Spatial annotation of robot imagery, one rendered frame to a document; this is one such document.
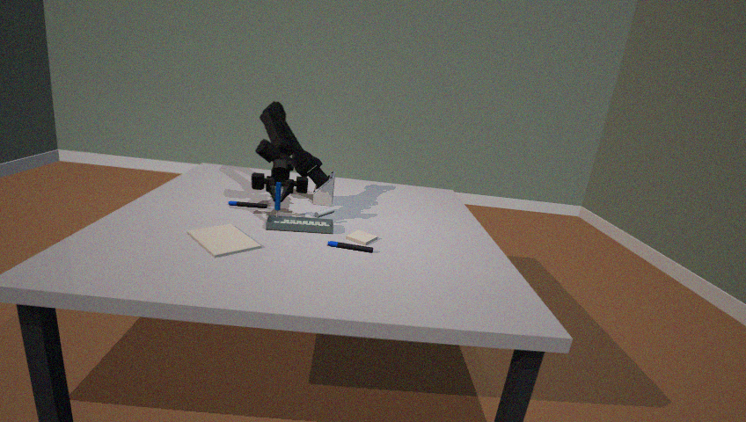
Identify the grey keyboard with white letter keys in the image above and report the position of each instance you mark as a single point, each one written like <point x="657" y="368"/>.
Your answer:
<point x="299" y="224"/>

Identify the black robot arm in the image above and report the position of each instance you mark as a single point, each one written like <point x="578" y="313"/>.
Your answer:
<point x="283" y="145"/>

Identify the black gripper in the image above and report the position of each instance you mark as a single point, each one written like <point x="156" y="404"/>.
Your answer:
<point x="258" y="182"/>

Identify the black marker with blue cap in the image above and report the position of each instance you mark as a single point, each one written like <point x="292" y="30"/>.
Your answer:
<point x="247" y="204"/>
<point x="350" y="246"/>

